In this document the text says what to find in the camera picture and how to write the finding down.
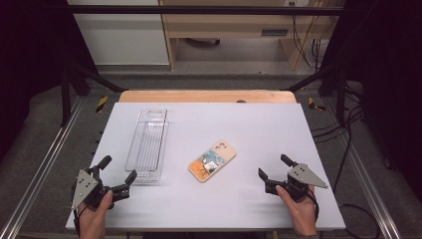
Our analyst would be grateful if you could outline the wooden table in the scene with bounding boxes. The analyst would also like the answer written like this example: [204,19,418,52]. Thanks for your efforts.
[118,89,298,105]

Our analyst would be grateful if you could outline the hanging cable bundle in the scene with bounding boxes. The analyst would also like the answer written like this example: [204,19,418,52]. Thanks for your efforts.
[290,2,329,72]

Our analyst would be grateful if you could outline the patterned beige phone case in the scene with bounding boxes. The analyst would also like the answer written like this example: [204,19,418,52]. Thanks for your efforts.
[188,139,238,183]

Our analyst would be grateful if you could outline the clear plastic packaging tray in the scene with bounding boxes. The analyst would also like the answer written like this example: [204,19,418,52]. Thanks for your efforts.
[124,108,170,183]

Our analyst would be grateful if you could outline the black floor cables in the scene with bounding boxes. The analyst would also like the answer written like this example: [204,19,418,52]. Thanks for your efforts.
[312,82,383,239]

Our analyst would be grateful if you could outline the grey power strip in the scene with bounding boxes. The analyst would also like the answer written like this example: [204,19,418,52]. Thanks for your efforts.
[261,29,290,37]

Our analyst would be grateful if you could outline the black curtain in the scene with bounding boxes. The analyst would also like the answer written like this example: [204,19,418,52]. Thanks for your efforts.
[0,0,98,162]
[320,0,422,202]

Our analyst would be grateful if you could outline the aluminium rail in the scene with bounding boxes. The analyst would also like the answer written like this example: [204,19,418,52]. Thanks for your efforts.
[325,96,403,239]
[0,96,87,239]

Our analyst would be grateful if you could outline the person's right hand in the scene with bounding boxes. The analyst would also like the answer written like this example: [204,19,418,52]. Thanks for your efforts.
[275,184,318,238]

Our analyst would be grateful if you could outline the white cabinet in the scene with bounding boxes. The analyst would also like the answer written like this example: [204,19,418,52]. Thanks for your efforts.
[67,0,170,66]

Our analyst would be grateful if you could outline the right hand-held gripper black cable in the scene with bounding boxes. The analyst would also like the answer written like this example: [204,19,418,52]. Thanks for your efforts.
[307,191,320,224]

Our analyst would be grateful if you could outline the light wooden desk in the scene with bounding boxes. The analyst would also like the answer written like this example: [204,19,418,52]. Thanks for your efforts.
[158,0,340,72]

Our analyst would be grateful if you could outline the yellow black striped tape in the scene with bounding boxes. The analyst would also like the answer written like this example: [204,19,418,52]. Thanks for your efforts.
[307,97,327,112]
[96,96,109,114]

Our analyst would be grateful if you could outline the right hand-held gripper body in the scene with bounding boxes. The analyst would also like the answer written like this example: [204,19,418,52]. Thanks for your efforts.
[265,162,329,203]

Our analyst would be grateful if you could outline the black frame brace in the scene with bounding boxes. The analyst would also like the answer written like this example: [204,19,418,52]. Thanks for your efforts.
[281,64,348,126]
[60,62,129,127]

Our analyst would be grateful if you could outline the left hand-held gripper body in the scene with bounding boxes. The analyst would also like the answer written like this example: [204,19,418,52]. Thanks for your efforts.
[71,165,130,211]

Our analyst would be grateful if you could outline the black horizontal frame bar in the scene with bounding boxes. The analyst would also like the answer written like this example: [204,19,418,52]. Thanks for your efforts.
[65,4,346,16]

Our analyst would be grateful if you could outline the person's left hand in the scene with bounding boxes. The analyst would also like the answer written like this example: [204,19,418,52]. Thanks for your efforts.
[77,190,114,239]

